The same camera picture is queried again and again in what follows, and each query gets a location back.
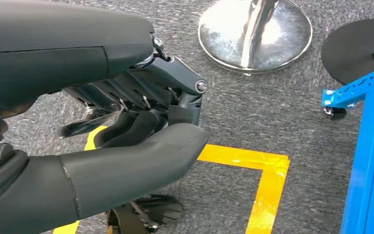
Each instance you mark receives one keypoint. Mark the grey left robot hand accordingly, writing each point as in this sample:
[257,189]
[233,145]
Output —
[61,38]

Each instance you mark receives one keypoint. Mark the chrome stanchion with round base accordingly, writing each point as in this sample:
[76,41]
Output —
[225,42]

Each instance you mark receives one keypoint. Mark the yellow floor tape square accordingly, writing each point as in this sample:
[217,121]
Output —
[271,181]

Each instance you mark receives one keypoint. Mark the black caster wheel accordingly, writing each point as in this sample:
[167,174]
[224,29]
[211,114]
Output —
[335,113]

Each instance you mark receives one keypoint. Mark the black stanchion with round base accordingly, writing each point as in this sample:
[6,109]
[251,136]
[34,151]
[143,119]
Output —
[348,55]

